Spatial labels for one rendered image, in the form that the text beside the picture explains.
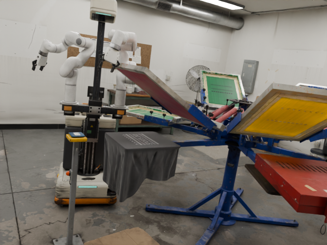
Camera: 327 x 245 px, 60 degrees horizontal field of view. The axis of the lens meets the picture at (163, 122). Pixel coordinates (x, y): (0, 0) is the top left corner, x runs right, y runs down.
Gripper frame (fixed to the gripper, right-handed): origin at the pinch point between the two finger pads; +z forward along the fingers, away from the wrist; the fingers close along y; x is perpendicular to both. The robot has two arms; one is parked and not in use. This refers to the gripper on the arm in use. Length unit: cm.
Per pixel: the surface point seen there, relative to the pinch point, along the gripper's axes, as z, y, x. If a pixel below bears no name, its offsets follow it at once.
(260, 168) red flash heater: 24, -77, 95
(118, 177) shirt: 74, -37, 9
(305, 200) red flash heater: 26, -56, 136
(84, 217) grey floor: 140, -52, -49
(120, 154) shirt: 55, -30, 12
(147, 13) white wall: -167, -181, -380
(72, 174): 85, -9, -10
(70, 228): 130, -24, -10
